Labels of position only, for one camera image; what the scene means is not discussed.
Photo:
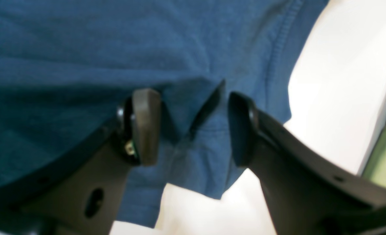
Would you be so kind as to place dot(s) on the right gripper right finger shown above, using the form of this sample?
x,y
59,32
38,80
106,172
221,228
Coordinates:
x,y
305,193

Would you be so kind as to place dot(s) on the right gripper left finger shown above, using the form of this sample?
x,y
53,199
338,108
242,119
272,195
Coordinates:
x,y
79,193

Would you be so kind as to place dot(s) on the dark blue t-shirt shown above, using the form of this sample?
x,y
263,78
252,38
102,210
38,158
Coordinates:
x,y
65,65

